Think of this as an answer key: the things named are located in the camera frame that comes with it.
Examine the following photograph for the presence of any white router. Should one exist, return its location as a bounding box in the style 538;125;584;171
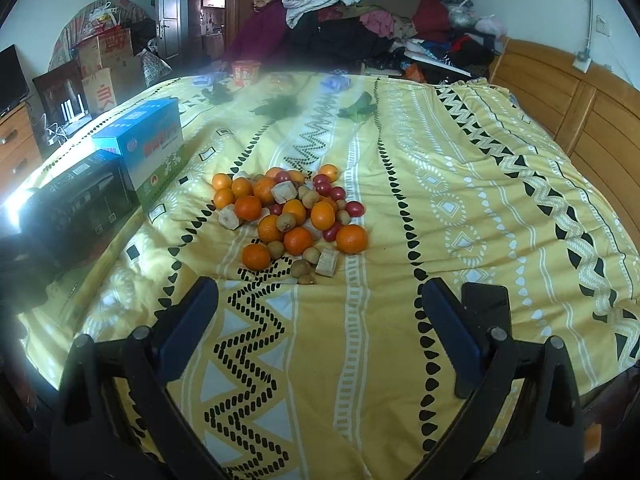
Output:
59;99;88;123

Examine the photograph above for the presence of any round folded table top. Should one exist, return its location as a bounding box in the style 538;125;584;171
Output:
48;0;156;76

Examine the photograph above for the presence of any wooden headboard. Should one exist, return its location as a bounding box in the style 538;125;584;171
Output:
487;37;640;241

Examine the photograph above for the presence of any yellow patterned bedsheet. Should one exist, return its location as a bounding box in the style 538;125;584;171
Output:
17;71;640;480

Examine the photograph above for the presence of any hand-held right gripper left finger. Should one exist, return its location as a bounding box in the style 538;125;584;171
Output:
50;276;236;480

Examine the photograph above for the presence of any black television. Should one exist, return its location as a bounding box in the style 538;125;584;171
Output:
0;44;31;116

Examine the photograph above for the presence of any white wall pipe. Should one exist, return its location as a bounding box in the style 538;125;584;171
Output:
575;0;599;61

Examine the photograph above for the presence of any white charger cable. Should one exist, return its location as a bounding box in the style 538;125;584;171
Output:
42;115;68;147

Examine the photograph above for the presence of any large brown cardboard box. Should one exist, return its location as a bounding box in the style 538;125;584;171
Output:
81;55;146;111

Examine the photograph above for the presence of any blue and green carton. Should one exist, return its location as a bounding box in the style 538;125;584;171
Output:
91;98;191;211

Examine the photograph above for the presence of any red printed cardboard box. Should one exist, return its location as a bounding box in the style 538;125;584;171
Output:
75;27;133;78

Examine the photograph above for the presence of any red instant noodle cup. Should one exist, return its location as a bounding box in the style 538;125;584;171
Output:
231;60;262;86

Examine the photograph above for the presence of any room door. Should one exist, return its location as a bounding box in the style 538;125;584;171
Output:
155;0;191;61

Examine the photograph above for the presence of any pile of red cherry tomatoes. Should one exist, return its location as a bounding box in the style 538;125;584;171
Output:
267;170;363;242

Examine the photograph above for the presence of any wooden dresser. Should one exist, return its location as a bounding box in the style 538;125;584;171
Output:
0;102;43;201

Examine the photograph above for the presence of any pile of clothes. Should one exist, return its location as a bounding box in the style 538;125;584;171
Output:
282;0;506;86

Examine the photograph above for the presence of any patterned plastic bag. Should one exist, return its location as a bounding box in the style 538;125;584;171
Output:
140;50;173;88

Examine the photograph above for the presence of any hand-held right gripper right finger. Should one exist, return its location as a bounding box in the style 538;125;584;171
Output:
405;276;586;480

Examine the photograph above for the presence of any black printed box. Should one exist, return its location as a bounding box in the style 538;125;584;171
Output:
22;150;140;266

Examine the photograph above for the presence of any pile of oranges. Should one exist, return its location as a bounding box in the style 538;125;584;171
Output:
212;164;369;271

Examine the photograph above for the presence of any dark framed panel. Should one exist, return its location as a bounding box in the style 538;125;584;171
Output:
32;60;85;126

